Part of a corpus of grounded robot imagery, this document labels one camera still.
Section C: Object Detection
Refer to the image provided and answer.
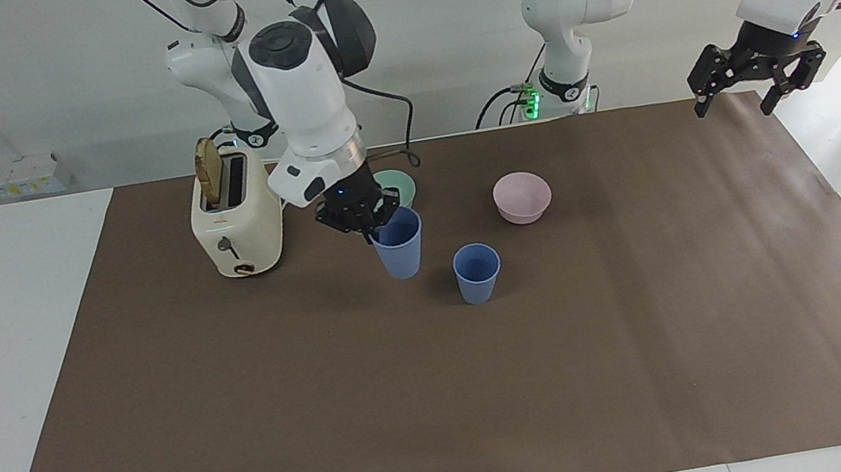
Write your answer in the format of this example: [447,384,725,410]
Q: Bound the white box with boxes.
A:
[0,148,78,203]

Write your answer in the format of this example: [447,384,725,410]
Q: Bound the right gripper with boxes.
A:
[308,162,403,254]

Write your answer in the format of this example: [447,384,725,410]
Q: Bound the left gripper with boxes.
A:
[679,10,836,128]

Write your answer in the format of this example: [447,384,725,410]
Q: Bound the pink bowl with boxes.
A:
[490,168,556,229]

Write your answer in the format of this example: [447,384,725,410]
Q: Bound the blue plastic cup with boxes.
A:
[449,239,508,309]
[367,203,432,284]

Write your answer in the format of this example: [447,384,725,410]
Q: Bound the green plate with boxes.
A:
[372,166,420,215]

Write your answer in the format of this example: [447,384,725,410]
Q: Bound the cream toaster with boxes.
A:
[178,137,294,286]

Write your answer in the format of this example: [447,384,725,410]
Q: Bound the toast slice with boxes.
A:
[191,135,232,213]

